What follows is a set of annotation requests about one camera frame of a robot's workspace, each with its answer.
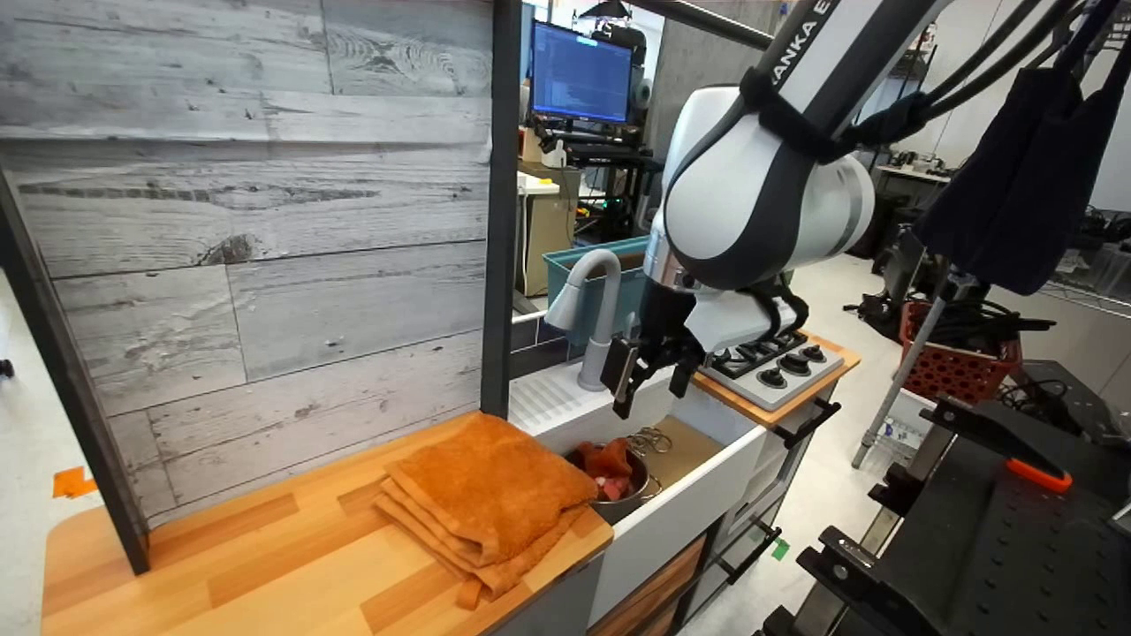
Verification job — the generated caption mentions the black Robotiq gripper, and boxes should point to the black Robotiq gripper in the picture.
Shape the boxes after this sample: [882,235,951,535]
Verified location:
[597,279,716,423]

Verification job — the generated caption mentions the orange plush toy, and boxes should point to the orange plush toy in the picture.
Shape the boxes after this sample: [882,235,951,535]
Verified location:
[568,439,635,476]

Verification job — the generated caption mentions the pink plush toy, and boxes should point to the pink plush toy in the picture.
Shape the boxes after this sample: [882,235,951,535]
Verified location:
[591,468,640,506]

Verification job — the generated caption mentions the orange terry towel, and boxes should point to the orange terry towel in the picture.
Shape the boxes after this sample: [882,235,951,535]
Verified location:
[370,411,600,610]

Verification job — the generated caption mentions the small steel pot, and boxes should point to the small steel pot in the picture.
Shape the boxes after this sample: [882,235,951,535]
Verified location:
[562,439,653,526]

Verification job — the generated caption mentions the teal plastic planter bin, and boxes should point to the teal plastic planter bin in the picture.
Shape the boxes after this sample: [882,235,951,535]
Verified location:
[541,232,653,345]

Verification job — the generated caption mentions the grey toy stove top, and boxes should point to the grey toy stove top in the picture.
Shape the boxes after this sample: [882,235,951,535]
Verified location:
[694,328,852,416]

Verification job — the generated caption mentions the white toy sink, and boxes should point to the white toy sink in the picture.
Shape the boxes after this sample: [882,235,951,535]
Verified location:
[507,348,776,630]

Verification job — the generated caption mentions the cardboard box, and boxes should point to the cardboard box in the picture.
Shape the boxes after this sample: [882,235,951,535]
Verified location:
[518,127,585,299]

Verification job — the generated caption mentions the silver stand pole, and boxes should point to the silver stand pole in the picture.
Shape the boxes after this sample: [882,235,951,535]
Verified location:
[849,272,982,472]

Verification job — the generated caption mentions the red plastic crate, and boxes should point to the red plastic crate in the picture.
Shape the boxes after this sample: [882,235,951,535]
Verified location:
[899,297,1024,411]

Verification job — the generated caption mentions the computer monitor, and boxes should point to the computer monitor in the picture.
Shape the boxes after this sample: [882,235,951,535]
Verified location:
[525,14,640,129]

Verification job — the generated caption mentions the black monitor base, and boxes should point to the black monitor base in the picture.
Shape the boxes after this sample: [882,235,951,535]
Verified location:
[758,356,1131,636]

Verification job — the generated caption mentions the grey wood backsplash panel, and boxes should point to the grey wood backsplash panel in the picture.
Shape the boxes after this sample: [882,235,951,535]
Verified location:
[0,0,494,522]

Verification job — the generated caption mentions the black hanging cloth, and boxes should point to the black hanging cloth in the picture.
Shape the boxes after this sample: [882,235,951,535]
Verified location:
[917,0,1131,299]

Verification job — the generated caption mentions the orange floor tape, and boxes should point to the orange floor tape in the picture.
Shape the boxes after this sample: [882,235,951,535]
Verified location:
[49,462,99,502]

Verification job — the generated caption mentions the metal wire rings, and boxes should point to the metal wire rings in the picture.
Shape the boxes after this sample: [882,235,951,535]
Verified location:
[626,423,678,462]

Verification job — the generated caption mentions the black oven handle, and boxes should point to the black oven handle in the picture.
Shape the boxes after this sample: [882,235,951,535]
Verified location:
[771,396,845,449]

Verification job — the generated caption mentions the black drawer handle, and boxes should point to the black drawer handle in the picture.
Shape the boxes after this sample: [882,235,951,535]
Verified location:
[716,522,786,586]

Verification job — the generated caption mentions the black metal kitchen frame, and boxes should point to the black metal kitchen frame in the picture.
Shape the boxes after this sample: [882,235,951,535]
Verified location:
[0,0,807,578]

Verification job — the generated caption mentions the orange clamp handle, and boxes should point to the orange clamp handle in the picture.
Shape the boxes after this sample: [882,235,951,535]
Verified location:
[1001,456,1077,498]

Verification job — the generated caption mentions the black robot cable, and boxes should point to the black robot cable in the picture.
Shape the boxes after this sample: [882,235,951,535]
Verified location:
[739,0,1131,168]

